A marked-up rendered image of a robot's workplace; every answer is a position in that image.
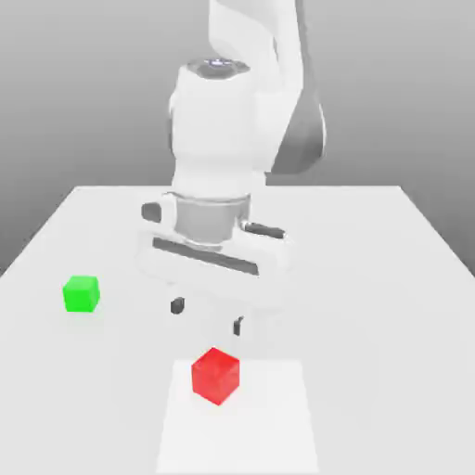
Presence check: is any small red cube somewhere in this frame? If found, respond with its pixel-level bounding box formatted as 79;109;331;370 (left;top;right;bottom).
191;346;241;406

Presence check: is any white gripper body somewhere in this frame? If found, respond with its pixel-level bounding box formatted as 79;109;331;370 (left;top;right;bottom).
135;226;295;314

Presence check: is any small green cube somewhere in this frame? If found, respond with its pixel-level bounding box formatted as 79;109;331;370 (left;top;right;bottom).
61;275;102;314

